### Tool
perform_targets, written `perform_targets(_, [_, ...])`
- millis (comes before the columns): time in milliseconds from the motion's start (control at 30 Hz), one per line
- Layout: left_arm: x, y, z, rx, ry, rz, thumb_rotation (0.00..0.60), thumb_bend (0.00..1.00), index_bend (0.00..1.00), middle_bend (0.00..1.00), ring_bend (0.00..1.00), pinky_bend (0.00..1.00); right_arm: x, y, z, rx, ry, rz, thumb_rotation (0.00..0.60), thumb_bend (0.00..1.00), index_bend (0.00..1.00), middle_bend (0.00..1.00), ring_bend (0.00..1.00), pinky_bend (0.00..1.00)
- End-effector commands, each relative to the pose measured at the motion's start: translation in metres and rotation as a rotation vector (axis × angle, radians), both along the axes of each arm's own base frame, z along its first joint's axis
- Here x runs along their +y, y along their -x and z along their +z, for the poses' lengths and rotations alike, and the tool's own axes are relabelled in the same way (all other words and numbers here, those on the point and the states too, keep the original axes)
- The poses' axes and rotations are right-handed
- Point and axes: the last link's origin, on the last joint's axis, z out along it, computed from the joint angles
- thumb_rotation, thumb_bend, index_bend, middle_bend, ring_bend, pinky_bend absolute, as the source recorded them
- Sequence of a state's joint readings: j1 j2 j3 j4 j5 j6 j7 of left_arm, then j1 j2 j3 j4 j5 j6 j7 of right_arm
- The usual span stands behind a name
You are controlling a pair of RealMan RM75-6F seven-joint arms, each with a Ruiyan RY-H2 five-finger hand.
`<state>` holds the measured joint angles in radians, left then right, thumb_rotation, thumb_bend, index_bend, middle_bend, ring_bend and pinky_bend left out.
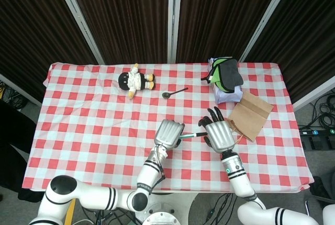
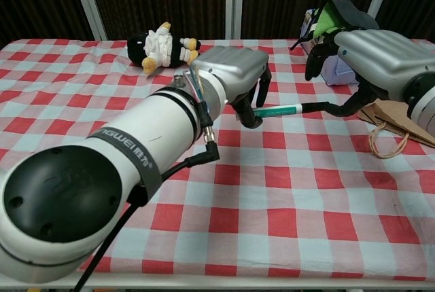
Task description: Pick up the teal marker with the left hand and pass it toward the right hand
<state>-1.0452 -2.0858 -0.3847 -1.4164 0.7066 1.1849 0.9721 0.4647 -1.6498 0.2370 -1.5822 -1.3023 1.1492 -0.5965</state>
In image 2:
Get black white penguin plush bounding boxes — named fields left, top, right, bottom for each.
left=126, top=21, right=202, bottom=75

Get coloured wrist wires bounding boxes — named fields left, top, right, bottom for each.
left=185, top=69, right=212, bottom=109

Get white green marker body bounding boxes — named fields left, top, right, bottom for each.
left=253, top=103, right=304, bottom=120

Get red white checkered tablecloth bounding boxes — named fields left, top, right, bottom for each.
left=0, top=37, right=435, bottom=281

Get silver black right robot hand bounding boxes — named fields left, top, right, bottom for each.
left=304, top=29, right=435, bottom=119

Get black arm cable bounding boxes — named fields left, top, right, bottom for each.
left=71, top=101, right=222, bottom=292

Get brown paper bag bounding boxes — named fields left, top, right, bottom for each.
left=356, top=98, right=435, bottom=160

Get grey printed strap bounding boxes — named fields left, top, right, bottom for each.
left=88, top=128, right=163, bottom=206

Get white table edge rail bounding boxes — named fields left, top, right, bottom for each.
left=64, top=273, right=435, bottom=292

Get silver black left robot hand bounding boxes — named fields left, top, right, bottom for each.
left=190, top=45, right=273, bottom=130

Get black marker cap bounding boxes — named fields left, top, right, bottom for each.
left=300, top=101, right=332, bottom=114

